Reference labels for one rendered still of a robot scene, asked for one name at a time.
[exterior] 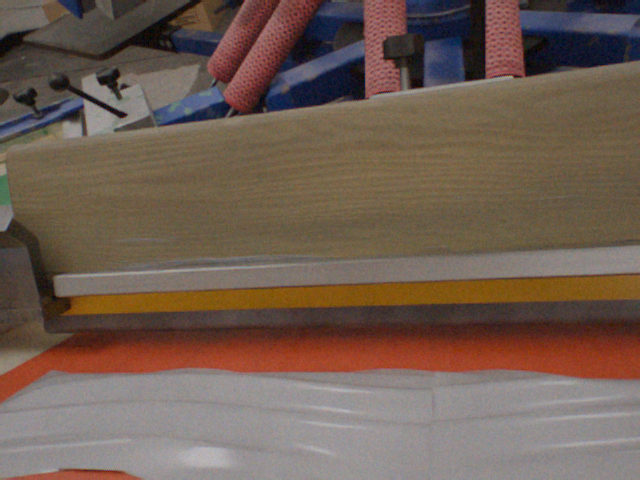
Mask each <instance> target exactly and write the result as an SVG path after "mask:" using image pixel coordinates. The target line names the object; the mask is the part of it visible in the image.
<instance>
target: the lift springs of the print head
mask: <svg viewBox="0 0 640 480"><path fill-rule="evenodd" d="M323 1H324V0H246V1H245V2H244V4H243V6H242V8H241V10H240V11H239V13H237V15H236V16H235V19H234V21H233V22H232V24H231V26H230V27H229V30H228V32H227V33H226V35H225V36H223V38H222V41H221V42H220V44H219V46H218V47H217V49H216V51H215V53H214V55H213V57H212V58H211V60H210V62H208V63H207V68H208V70H209V72H210V73H211V74H212V75H213V77H214V80H213V82H212V83H211V85H210V86H209V88H211V87H213V86H215V85H216V84H217V82H218V81H220V82H223V83H225V84H228V82H229V83H230V84H229V85H228V87H227V89H226V91H225V93H224V95H225V96H226V98H225V100H226V102H227V103H228V104H229V105H230V106H231V109H230V110H229V112H228V114H227V116H226V117H225V118H231V117H233V116H234V114H235V111H236V110H238V111H240V112H242V114H247V112H251V113H252V110H253V109H254V107H255V106H256V104H257V103H258V101H259V100H261V97H262V96H263V94H264V93H265V91H266V90H267V88H268V87H269V84H270V83H271V81H272V80H273V78H274V76H276V75H277V72H278V71H279V69H280V68H281V66H282V65H283V63H284V62H285V59H286V58H287V56H288V55H290V53H291V52H292V50H293V48H294V46H295V45H296V43H297V42H298V40H299V39H300V36H301V35H303V33H304V32H305V30H306V29H307V27H308V24H309V23H310V21H311V20H312V18H313V17H314V15H315V13H317V11H318V10H319V8H320V7H321V5H322V4H323ZM405 2H406V0H364V36H365V100H369V96H372V95H376V94H383V93H392V92H400V91H401V85H400V72H399V69H394V60H390V61H385V60H384V55H382V43H381V42H383V41H384V40H386V37H388V36H394V35H402V34H406V15H407V13H405ZM486 73H487V79H488V78H496V77H504V76H513V78H514V79H516V78H525V71H524V60H523V49H522V38H521V27H520V17H519V6H518V0H486Z"/></svg>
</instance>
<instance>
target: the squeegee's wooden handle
mask: <svg viewBox="0 0 640 480"><path fill-rule="evenodd" d="M6 170H7V177H8V185H9V193H10V200H11V206H12V208H13V216H14V219H15V220H16V221H17V222H19V223H21V224H22V225H23V226H25V228H26V229H27V230H28V231H31V232H32V233H33V234H35V235H36V237H37V240H38V244H39V248H41V254H42V258H43V262H44V268H45V272H46V276H47V282H48V286H49V291H50V293H54V292H55V288H54V281H53V277H54V276H55V275H59V274H64V273H68V272H74V271H94V270H113V269H134V268H154V266H174V265H194V264H214V263H235V262H254V261H275V260H294V259H314V258H334V257H354V256H373V255H394V253H414V252H434V251H454V250H474V249H495V248H514V247H535V246H556V245H576V244H597V243H617V242H638V241H640V61H633V62H625V63H616V65H608V66H599V67H592V68H583V69H582V70H575V71H566V72H558V73H549V74H542V75H541V76H533V77H525V78H516V79H508V80H500V81H492V83H483V84H476V85H467V86H459V87H451V88H443V89H434V91H427V92H418V93H410V94H402V95H394V96H386V97H378V98H369V100H362V101H353V102H346V103H337V104H329V105H321V106H313V107H305V108H297V109H289V110H281V111H272V113H265V114H256V115H249V116H240V117H233V118H224V119H216V120H208V121H200V122H191V123H184V124H175V125H168V126H159V127H151V128H143V129H135V130H126V131H118V132H110V133H102V134H93V136H92V135H86V137H81V136H77V138H69V139H60V140H52V141H44V142H36V143H27V144H19V145H13V146H11V147H10V148H8V152H7V156H6Z"/></svg>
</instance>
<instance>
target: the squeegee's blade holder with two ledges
mask: <svg viewBox="0 0 640 480"><path fill-rule="evenodd" d="M614 275H640V241H638V242H617V243H597V244H576V245H556V246H535V247H514V248H495V249H474V250H454V251H434V252H414V253H394V255H373V256H354V257H334V258H314V259H294V260H275V261H254V262H235V263H214V264H194V265H174V266H154V268H134V269H113V270H94V271H74V272H68V273H64V274H59V275H55V276H54V277H53V281H54V288H55V295H56V296H57V297H83V296H111V295H138V293H167V292H195V291H223V290H250V289H278V288H306V287H333V286H361V285H389V284H417V283H444V281H456V282H472V280H494V281H500V279H528V280H529V278H556V277H585V276H614Z"/></svg>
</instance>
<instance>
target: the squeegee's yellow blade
mask: <svg viewBox="0 0 640 480"><path fill-rule="evenodd" d="M605 299H640V275H614V276H585V277H556V278H529V280H528V279H500V281H494V280H472V282H456V281H444V283H417V284H389V285H361V286H333V287H306V288H278V289H250V290H223V291H195V292H167V293H138V295H111V296H83V297H69V300H70V306H71V309H70V310H68V311H66V312H64V313H61V314H59V315H66V314H104V313H144V312H182V311H213V310H221V309H259V308H296V307H335V306H372V305H411V304H449V303H488V302H526V301H565V300H605Z"/></svg>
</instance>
